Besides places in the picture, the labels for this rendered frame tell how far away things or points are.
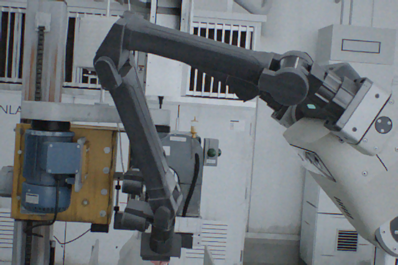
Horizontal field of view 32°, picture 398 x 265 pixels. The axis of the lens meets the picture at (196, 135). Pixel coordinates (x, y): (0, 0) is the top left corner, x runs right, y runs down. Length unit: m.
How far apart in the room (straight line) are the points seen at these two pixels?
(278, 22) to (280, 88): 4.09
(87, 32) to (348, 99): 0.99
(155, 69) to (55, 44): 2.20
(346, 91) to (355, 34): 4.63
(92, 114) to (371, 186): 0.95
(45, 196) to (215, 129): 3.04
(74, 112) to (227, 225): 3.15
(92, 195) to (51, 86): 0.39
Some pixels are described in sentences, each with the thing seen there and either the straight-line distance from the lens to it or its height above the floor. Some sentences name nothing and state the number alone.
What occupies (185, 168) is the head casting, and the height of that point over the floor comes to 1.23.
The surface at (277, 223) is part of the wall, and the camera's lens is 6.57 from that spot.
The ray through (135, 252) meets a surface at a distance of 2.05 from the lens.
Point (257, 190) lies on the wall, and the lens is 6.49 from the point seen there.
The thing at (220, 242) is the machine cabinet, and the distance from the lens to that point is 5.19.
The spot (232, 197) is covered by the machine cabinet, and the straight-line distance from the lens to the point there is 5.14.
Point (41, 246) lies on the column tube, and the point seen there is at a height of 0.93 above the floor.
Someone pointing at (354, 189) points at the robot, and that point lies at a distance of 1.59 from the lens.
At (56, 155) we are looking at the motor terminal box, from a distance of 2.08.
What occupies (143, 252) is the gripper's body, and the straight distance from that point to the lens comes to 1.77.
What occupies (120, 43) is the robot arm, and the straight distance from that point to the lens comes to 1.45.
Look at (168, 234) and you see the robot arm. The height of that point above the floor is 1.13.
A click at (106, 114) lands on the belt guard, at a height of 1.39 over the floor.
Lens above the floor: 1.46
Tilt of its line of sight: 3 degrees down
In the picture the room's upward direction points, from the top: 4 degrees clockwise
